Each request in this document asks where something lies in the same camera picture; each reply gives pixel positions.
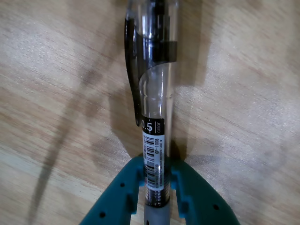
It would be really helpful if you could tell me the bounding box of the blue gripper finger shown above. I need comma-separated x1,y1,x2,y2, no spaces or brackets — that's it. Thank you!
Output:
171,160,241,225
79,156,145,225

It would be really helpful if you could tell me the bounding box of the grey grip retractable pen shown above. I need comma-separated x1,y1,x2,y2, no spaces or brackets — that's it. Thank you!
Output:
123,0,180,225

